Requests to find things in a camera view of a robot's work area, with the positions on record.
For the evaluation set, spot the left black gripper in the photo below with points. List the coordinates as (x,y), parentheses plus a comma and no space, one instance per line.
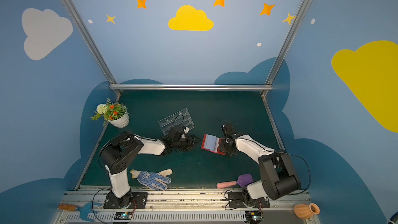
(185,140)

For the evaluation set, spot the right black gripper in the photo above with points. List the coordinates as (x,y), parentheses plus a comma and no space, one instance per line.
(227,143)

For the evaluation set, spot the red card holder wallet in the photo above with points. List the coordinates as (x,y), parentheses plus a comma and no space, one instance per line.
(212,143)

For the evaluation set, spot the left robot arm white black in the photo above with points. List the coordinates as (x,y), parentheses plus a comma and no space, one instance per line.
(120,152)

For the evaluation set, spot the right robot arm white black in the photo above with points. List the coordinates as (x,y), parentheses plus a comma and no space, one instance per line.
(277,172)

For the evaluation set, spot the clear acrylic card organizer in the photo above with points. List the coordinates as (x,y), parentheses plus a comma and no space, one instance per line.
(181,118)

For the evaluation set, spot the blue dotted work glove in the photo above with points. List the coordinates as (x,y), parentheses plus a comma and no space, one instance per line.
(155,181)

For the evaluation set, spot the purple pink toy shovel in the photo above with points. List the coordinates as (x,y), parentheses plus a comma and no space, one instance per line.
(243,181)

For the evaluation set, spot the white pot with flowers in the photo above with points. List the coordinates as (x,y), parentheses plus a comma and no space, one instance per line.
(113,113)

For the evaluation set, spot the horizontal aluminium back bar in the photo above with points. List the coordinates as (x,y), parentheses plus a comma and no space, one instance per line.
(153,87)

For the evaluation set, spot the right green circuit board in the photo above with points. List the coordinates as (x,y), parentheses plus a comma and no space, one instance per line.
(253,217)

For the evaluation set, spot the green circuit board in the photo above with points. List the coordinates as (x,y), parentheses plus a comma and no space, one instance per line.
(253,217)
(123,216)

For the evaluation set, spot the left green circuit board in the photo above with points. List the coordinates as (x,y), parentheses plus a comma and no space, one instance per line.
(123,216)

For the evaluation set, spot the terracotta clay vase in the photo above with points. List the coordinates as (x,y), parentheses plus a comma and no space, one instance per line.
(306,211)

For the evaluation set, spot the aluminium rail frame front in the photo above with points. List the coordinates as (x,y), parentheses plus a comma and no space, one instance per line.
(180,206)

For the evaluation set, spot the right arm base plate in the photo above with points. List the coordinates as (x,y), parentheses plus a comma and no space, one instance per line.
(242,199)

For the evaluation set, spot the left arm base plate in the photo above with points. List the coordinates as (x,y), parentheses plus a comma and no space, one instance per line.
(133,200)

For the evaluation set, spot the blue fork wooden handle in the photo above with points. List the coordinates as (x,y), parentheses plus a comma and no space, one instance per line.
(83,210)

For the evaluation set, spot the right diagonal aluminium post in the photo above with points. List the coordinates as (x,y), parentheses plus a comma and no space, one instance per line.
(294,27)

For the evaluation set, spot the diagonal aluminium post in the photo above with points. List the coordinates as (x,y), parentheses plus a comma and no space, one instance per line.
(294,27)
(81,26)

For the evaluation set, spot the left diagonal aluminium post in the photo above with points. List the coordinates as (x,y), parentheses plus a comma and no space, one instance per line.
(81,26)

